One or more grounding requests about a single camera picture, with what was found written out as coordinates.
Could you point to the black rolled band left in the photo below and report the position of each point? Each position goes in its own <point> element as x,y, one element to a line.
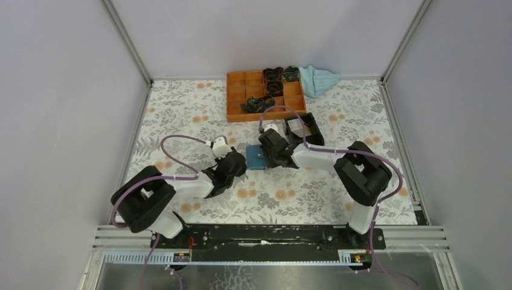
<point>272,74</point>

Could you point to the black tangled band pile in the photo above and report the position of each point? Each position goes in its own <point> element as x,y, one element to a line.
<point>255,105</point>

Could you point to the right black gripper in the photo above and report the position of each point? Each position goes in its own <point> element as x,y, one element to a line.
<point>270,164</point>

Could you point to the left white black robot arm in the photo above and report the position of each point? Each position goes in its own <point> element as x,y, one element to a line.
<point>142,201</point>

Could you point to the black rolled band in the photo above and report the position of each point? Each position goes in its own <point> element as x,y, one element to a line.
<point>275,88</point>
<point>290,74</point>
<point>272,74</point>

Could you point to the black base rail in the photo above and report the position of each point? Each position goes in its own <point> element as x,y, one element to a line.
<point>270,243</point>

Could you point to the black rolled band centre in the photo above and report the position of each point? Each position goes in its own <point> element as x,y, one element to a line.
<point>275,88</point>

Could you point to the light blue folded cloth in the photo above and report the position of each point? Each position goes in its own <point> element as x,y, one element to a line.
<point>316,82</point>

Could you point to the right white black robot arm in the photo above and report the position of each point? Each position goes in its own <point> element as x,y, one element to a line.
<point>364,174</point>

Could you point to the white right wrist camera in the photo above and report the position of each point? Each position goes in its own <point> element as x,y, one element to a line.
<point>273,127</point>

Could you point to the orange compartment tray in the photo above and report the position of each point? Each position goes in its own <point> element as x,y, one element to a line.
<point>249,93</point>

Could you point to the black card box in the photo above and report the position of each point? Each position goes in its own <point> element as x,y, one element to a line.
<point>313,134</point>

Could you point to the blue leather card holder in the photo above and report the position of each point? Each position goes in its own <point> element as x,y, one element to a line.
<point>255,159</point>

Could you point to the black rolled band top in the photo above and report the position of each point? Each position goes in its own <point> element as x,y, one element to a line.
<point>290,74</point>

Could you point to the white card in box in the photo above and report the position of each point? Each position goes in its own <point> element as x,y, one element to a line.
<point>296,127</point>

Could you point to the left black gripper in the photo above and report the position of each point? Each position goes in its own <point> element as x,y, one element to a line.
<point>218,162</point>

